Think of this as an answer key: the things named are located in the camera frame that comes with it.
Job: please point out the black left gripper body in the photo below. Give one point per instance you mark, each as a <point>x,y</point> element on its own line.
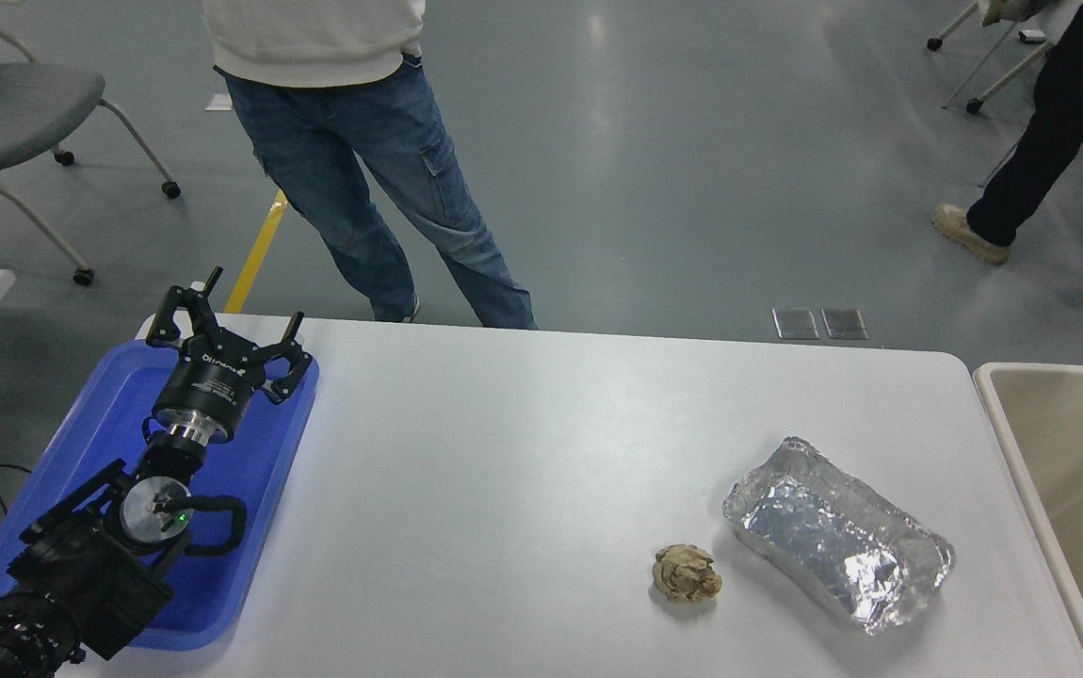
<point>207,386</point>

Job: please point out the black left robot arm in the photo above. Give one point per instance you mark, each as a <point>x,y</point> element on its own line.
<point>89,565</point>

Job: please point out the blue plastic tray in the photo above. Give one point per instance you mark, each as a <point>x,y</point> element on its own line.
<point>80,443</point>

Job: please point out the person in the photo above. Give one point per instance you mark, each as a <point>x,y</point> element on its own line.
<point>353,141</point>
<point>1069,113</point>

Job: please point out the grey office chair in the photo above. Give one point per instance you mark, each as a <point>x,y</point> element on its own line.
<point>14,104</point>

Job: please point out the crumpled tan paper ball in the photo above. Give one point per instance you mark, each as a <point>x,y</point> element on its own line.
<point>687,574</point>

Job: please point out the metal floor plate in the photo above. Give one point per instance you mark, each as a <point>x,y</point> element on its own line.
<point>794,323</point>
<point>844,323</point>

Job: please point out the crumpled foil tray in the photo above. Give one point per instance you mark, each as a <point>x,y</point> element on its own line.
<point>824,537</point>

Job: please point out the metal-legged chair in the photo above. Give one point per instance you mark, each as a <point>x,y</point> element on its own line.
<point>975,105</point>

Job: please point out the small white box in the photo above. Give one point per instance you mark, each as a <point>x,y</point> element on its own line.
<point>1032,36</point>

